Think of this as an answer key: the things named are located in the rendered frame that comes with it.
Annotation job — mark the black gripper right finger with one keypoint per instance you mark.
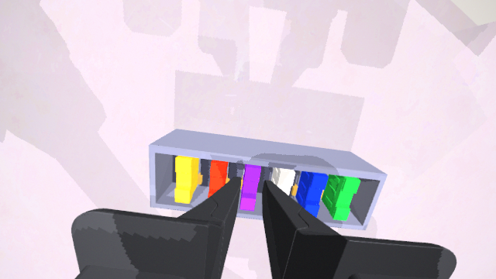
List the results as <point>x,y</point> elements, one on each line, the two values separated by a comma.
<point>300,246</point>

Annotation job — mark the red fuse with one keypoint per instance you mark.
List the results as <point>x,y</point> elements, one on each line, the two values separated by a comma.
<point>217,176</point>

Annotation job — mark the violet fuse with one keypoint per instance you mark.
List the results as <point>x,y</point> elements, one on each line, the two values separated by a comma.
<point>251,178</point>

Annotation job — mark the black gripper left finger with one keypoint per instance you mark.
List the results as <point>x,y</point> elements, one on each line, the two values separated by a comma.
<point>193,245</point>

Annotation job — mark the white fuse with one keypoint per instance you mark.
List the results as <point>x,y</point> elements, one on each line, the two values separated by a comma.
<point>283,178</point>

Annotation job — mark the grey fuse block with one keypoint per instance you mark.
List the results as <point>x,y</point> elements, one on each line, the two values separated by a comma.
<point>337,187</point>

